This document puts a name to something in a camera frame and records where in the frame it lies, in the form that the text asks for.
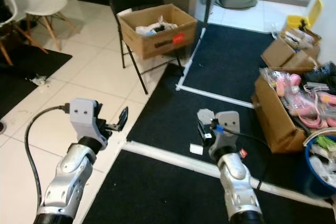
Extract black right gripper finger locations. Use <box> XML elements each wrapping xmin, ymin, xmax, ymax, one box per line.
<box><xmin>197</xmin><ymin>108</ymin><xmax>216</xmax><ymax>129</ymax></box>

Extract crumpled floor trash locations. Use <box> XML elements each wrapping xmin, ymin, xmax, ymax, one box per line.
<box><xmin>30</xmin><ymin>75</ymin><xmax>48</xmax><ymax>87</ymax></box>

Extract yellow rubbish bin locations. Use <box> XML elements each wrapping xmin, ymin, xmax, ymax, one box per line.
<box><xmin>286</xmin><ymin>0</ymin><xmax>324</xmax><ymax>31</ymax></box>

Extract white paper scrap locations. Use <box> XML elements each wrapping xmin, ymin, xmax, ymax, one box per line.
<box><xmin>189</xmin><ymin>144</ymin><xmax>205</xmax><ymax>156</ymax></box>

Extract large black carpet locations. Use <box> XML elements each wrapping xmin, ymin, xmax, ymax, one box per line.
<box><xmin>83</xmin><ymin>23</ymin><xmax>336</xmax><ymax>224</ymax></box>

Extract large open cardboard box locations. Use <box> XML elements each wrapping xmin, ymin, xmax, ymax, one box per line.
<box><xmin>251</xmin><ymin>69</ymin><xmax>336</xmax><ymax>154</ymax></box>

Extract cardboard box with red label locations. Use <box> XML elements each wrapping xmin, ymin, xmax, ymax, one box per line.
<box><xmin>118</xmin><ymin>4</ymin><xmax>198</xmax><ymax>60</ymax></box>

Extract white plastic bag blue print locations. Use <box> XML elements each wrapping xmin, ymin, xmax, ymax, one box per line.
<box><xmin>135</xmin><ymin>17</ymin><xmax>178</xmax><ymax>36</ymax></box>

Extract small open cardboard box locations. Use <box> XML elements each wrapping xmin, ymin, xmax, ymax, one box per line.
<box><xmin>261</xmin><ymin>27</ymin><xmax>321</xmax><ymax>73</ymax></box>

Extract small black floor mat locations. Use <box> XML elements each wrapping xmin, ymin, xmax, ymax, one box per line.
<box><xmin>0</xmin><ymin>48</ymin><xmax>74</xmax><ymax>120</ymax></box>

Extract pink items in clear plastic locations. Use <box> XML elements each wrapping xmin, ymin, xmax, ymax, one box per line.
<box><xmin>261</xmin><ymin>68</ymin><xmax>336</xmax><ymax>129</ymax></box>

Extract blue bucket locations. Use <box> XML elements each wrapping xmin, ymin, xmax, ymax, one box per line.
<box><xmin>304</xmin><ymin>134</ymin><xmax>336</xmax><ymax>199</ymax></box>

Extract black bundle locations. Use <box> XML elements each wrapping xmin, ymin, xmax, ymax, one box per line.
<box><xmin>311</xmin><ymin>61</ymin><xmax>336</xmax><ymax>92</ymax></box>

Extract white chair wooden legs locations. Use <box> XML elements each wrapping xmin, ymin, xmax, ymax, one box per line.
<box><xmin>0</xmin><ymin>0</ymin><xmax>32</xmax><ymax>67</ymax></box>
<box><xmin>8</xmin><ymin>0</ymin><xmax>80</xmax><ymax>51</ymax></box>

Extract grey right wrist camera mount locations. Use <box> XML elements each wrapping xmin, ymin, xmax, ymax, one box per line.
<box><xmin>207</xmin><ymin>111</ymin><xmax>241</xmax><ymax>159</ymax></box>

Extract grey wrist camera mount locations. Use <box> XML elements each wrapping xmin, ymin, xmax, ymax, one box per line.
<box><xmin>69</xmin><ymin>98</ymin><xmax>111</xmax><ymax>142</ymax></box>
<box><xmin>207</xmin><ymin>111</ymin><xmax>241</xmax><ymax>159</ymax></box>

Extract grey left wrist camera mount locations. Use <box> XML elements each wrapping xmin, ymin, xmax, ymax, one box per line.
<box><xmin>69</xmin><ymin>98</ymin><xmax>111</xmax><ymax>142</ymax></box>

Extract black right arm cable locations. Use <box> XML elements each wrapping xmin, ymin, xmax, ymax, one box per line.
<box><xmin>213</xmin><ymin>123</ymin><xmax>269</xmax><ymax>190</ymax></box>

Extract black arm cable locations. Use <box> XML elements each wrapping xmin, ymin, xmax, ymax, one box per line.
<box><xmin>213</xmin><ymin>123</ymin><xmax>269</xmax><ymax>190</ymax></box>
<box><xmin>24</xmin><ymin>104</ymin><xmax>72</xmax><ymax>210</ymax></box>

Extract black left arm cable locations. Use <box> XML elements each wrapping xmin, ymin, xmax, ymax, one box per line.
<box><xmin>24</xmin><ymin>104</ymin><xmax>72</xmax><ymax>210</ymax></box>

